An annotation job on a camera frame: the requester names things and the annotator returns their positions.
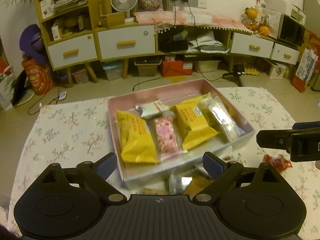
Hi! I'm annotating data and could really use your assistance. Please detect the red white gift bag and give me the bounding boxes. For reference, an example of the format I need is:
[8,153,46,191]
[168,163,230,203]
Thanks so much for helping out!
[291,49,318,94]

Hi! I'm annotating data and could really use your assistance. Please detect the gold brown packet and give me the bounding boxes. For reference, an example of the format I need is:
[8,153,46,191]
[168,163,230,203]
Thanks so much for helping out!
[182,175,214,196]

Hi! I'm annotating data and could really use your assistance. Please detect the black floor cable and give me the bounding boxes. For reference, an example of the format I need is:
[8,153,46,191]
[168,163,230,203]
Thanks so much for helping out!
[27,85,63,116]

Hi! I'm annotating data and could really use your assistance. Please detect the yellow waffle packet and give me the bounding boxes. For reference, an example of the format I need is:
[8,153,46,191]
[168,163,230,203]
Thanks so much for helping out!
[175,94,220,151]
[115,110,160,165]

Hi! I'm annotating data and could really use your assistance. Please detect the pink nougat packet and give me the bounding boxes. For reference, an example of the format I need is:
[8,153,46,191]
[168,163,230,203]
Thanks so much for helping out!
[149,116,188,162]

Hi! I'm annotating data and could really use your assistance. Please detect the purple plush toy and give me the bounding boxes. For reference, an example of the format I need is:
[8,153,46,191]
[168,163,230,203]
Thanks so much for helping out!
[19,24,49,63]

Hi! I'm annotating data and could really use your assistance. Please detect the silver foil packet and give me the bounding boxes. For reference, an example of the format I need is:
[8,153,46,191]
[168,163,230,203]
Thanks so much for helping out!
[169,172,194,195]

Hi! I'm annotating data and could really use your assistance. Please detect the printed cardboard box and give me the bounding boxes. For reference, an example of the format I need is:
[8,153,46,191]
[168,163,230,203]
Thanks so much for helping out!
[269,62,288,79]

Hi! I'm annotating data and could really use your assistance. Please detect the brown cardboard box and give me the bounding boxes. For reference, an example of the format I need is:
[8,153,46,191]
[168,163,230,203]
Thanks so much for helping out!
[101,12,125,29]

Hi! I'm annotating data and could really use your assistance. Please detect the black storage basket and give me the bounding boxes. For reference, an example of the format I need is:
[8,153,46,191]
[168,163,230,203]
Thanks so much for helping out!
[158,34,188,53]

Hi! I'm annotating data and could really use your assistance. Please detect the clear plastic bin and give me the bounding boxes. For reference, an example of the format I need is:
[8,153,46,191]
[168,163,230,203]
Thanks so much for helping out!
[134,59,162,77]
[194,60,222,74]
[72,67,90,85]

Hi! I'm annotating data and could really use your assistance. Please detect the cardboard tube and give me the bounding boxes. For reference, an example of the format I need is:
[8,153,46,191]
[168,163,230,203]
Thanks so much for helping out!
[100,0,112,16]

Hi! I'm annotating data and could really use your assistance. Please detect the black tripod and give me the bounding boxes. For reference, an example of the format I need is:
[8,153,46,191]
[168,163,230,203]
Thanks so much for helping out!
[222,64,247,87]

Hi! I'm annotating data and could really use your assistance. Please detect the blue lid plastic bin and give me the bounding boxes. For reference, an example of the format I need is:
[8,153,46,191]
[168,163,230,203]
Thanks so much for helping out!
[101,61,124,81]

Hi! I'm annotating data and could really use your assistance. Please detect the small white box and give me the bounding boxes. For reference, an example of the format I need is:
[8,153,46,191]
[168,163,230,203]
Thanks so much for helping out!
[51,21,62,41]

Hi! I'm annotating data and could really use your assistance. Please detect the black toaster oven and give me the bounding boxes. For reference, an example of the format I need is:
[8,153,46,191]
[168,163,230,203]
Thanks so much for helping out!
[277,14,306,47]

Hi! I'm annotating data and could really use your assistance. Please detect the clear long packet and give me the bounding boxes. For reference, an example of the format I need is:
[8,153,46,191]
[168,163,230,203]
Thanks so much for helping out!
[199,92,246,143]

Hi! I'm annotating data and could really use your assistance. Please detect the stack of newspapers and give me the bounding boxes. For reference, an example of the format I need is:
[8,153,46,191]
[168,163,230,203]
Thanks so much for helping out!
[54,0,88,14]

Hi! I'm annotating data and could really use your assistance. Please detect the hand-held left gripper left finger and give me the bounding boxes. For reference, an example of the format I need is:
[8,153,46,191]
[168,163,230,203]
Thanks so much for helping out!
[24,152,128,203]

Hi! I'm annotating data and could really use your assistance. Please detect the wall socket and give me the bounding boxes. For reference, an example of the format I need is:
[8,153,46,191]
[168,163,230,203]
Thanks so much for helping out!
[169,0,198,7]

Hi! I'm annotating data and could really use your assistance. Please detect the white drawer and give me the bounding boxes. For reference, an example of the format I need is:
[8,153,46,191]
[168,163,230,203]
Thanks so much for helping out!
[46,34,98,69]
[96,25,156,61]
[271,44,300,65]
[231,32,274,59]

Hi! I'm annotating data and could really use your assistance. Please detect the cream white snack packet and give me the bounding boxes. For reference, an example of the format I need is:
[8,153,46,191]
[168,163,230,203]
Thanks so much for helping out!
[136,101,171,119]

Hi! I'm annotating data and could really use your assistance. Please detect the pink box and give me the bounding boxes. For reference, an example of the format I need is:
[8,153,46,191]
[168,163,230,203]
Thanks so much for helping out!
[107,79,255,182]

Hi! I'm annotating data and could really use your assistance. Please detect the pile of papers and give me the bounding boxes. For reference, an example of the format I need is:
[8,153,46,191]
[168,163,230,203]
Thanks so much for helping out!
[189,31,230,53]

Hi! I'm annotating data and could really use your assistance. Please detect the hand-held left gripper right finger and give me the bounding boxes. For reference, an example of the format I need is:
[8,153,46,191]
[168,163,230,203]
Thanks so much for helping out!
[192,151,297,203]

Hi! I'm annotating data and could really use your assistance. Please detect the yellow egg tray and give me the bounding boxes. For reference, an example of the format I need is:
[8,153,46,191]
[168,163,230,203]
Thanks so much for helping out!
[245,66,261,76]

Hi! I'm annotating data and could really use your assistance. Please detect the black flat panel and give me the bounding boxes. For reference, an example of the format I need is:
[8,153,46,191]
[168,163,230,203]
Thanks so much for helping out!
[12,67,28,105]

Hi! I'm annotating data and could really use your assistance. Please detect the black power cable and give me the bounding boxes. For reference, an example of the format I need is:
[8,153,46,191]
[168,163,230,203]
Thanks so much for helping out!
[185,0,201,49]
[172,1,179,42]

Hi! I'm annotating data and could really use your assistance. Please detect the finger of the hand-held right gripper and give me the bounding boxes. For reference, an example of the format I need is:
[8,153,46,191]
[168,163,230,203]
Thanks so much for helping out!
[256,121,320,153]
[290,127,320,162]

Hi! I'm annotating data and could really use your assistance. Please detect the white shopping bag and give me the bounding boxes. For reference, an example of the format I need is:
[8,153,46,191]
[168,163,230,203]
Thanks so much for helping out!
[0,65,16,111]

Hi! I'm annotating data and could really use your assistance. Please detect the floral tablecloth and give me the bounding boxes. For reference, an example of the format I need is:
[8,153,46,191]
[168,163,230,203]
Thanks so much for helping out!
[9,87,320,230]

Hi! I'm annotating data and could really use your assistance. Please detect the red box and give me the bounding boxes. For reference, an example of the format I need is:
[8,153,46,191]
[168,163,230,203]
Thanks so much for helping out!
[161,60,193,77]

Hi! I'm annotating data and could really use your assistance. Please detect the pink table runner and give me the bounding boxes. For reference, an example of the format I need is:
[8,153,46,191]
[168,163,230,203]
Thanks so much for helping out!
[134,10,254,34]

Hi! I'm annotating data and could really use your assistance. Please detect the orange patterned bag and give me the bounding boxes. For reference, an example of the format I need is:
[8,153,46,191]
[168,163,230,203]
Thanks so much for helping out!
[21,59,55,96]

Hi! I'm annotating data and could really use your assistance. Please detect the white round base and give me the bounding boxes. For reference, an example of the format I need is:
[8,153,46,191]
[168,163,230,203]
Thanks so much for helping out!
[15,90,36,106]

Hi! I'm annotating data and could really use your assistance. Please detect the red snack packet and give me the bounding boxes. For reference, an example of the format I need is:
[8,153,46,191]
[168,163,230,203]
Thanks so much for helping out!
[271,155,292,173]

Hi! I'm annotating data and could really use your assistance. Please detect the white carton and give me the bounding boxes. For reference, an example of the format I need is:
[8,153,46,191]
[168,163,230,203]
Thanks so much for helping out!
[40,0,54,19]

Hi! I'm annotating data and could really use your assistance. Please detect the yellow wooden cabinet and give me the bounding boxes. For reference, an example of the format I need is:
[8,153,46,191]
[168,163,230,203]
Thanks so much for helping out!
[35,0,307,88]

